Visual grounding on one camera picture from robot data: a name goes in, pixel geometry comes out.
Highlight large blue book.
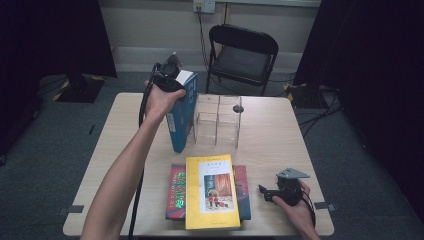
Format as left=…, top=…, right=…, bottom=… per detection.
left=165, top=69, right=200, bottom=154

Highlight red book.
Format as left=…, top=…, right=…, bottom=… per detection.
left=165, top=162, right=252, bottom=222

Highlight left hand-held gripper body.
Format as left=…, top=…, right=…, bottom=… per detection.
left=153, top=51, right=187, bottom=94

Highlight black folding chair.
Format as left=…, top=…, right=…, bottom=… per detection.
left=205, top=23, right=280, bottom=97

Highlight yellow book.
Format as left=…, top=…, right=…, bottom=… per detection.
left=184, top=153, right=242, bottom=231

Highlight person's left hand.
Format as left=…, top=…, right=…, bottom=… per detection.
left=143, top=80, right=187, bottom=124

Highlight black floor cables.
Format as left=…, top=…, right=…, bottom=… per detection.
left=297, top=88, right=343, bottom=139

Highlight white wall power outlet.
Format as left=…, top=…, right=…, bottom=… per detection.
left=193, top=0, right=217, bottom=15

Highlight grey tape strip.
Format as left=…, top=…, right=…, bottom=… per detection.
left=313, top=201, right=337, bottom=213
left=57, top=204, right=85, bottom=216

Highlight person's right hand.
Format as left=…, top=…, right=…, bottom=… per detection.
left=271, top=179, right=317, bottom=232

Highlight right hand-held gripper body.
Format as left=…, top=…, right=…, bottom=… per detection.
left=273, top=167, right=311, bottom=207

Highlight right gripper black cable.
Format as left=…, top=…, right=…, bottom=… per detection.
left=299, top=186, right=318, bottom=229

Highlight grey wall cable duct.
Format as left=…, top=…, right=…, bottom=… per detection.
left=215, top=0, right=322, bottom=8

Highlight black stand base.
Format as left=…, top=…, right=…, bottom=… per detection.
left=52, top=73, right=106, bottom=104
left=284, top=82, right=338, bottom=110

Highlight clear acrylic book rack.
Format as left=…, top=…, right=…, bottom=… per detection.
left=191, top=93, right=245, bottom=150

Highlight black curtain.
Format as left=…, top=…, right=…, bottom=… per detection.
left=0, top=0, right=118, bottom=158
left=293, top=0, right=424, bottom=214

